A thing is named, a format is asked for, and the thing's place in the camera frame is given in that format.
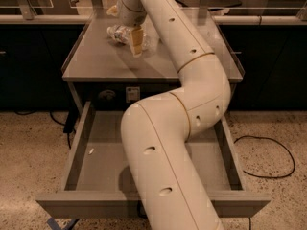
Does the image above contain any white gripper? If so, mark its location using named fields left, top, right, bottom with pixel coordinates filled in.
left=106, top=0, right=147, bottom=56

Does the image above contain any clear plastic water bottle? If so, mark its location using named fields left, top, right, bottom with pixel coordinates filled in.
left=106, top=24, right=159, bottom=51

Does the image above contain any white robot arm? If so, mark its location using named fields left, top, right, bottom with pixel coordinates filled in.
left=111, top=0, right=231, bottom=230

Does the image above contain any open grey top drawer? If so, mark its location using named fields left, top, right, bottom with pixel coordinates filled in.
left=35, top=103, right=271, bottom=219

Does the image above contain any grey metal cabinet table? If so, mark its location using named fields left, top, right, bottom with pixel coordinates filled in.
left=63, top=8, right=243, bottom=117

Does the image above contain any white wall outlet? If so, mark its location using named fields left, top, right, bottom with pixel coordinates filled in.
left=126, top=87, right=140, bottom=103

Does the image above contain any round grey wall socket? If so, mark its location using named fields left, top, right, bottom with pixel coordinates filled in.
left=98, top=89, right=116, bottom=102

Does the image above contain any black floor cable left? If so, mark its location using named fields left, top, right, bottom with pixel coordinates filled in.
left=13, top=110, right=77, bottom=150

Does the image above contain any black floor cable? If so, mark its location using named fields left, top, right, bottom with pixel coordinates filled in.
left=13, top=110, right=77, bottom=150
left=233, top=134, right=296, bottom=179

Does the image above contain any black floor cable right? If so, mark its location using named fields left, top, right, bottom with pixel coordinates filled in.
left=233, top=134, right=296, bottom=179

